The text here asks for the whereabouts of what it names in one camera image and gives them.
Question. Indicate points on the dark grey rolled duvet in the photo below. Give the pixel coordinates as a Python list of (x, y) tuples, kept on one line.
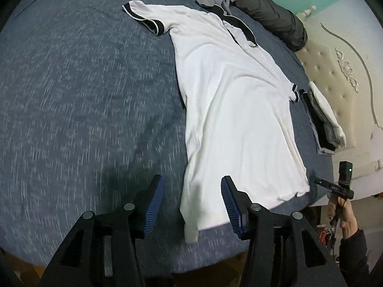
[(275, 18)]

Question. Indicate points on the blue-grey bedspread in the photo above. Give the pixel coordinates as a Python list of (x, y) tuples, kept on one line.
[(89, 110)]

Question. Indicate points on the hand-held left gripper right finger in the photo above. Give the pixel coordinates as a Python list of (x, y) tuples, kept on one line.
[(232, 206)]

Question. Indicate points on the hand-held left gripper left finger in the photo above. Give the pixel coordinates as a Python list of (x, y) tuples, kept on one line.
[(154, 206)]

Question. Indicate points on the person's right hand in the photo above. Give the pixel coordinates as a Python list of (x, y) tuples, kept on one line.
[(347, 215)]

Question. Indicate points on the colourful floor clutter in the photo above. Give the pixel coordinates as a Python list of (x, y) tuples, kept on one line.
[(326, 235)]

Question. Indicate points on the person's right forearm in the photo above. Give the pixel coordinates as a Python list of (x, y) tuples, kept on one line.
[(354, 257)]

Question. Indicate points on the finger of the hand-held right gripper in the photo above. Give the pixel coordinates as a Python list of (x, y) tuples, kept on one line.
[(319, 181)]

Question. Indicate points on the cream tufted headboard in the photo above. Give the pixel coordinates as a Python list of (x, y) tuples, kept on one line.
[(335, 74)]

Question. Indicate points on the folded light grey garment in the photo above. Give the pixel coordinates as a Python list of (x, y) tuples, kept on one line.
[(324, 151)]

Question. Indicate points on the white polo shirt black trim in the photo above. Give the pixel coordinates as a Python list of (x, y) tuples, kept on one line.
[(233, 110)]

